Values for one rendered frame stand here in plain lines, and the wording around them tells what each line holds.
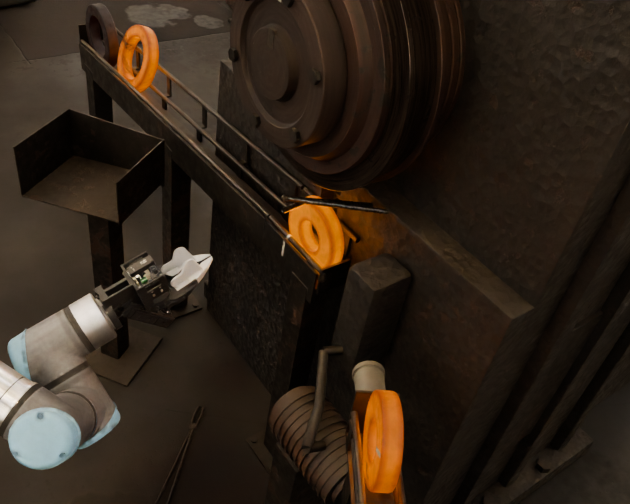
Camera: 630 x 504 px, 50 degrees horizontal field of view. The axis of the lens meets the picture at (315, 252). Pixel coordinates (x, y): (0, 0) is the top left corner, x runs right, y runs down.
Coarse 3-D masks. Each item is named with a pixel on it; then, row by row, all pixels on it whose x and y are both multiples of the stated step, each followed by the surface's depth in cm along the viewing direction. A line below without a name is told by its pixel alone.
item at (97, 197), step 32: (64, 128) 164; (96, 128) 164; (128, 128) 161; (32, 160) 157; (64, 160) 169; (96, 160) 171; (128, 160) 167; (160, 160) 161; (32, 192) 158; (64, 192) 159; (96, 192) 160; (128, 192) 151; (96, 224) 165; (96, 256) 172; (96, 352) 198; (128, 352) 200; (128, 384) 192
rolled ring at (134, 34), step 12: (132, 36) 194; (144, 36) 188; (120, 48) 198; (132, 48) 198; (144, 48) 188; (156, 48) 188; (120, 60) 198; (144, 60) 188; (156, 60) 188; (120, 72) 198; (132, 72) 199; (144, 72) 188; (132, 84) 193; (144, 84) 191
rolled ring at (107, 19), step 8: (88, 8) 203; (96, 8) 198; (104, 8) 199; (88, 16) 206; (96, 16) 200; (104, 16) 197; (88, 24) 208; (96, 24) 208; (104, 24) 197; (112, 24) 198; (88, 32) 210; (96, 32) 210; (104, 32) 198; (112, 32) 198; (96, 40) 211; (104, 40) 200; (112, 40) 199; (96, 48) 210; (104, 48) 211; (112, 48) 200; (104, 56) 204; (112, 56) 202; (112, 64) 205
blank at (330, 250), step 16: (304, 208) 135; (320, 208) 132; (304, 224) 139; (320, 224) 132; (336, 224) 132; (304, 240) 140; (320, 240) 134; (336, 240) 131; (320, 256) 136; (336, 256) 133
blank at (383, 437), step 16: (384, 400) 103; (368, 416) 111; (384, 416) 101; (400, 416) 101; (368, 432) 110; (384, 432) 99; (400, 432) 100; (368, 448) 109; (384, 448) 99; (400, 448) 99; (368, 464) 107; (384, 464) 99; (400, 464) 99; (368, 480) 106; (384, 480) 100
